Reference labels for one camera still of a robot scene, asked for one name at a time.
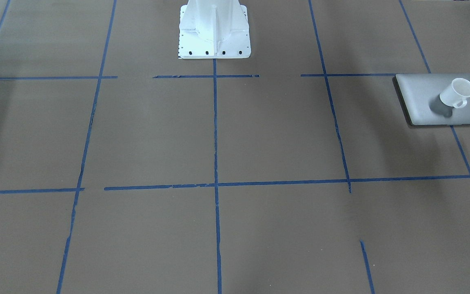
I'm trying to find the white ceramic cup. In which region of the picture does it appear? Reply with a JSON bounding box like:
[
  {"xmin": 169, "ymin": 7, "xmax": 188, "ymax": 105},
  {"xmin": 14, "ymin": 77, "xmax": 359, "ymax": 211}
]
[{"xmin": 439, "ymin": 78, "xmax": 470, "ymax": 109}]

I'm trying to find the grey closed laptop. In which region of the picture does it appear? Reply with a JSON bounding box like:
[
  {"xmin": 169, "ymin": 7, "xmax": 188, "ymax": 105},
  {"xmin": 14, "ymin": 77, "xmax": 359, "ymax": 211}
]
[{"xmin": 394, "ymin": 73, "xmax": 470, "ymax": 126}]

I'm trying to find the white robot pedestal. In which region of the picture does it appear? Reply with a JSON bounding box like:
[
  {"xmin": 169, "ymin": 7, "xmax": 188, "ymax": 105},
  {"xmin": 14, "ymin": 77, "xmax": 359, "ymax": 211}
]
[{"xmin": 177, "ymin": 0, "xmax": 251, "ymax": 59}]

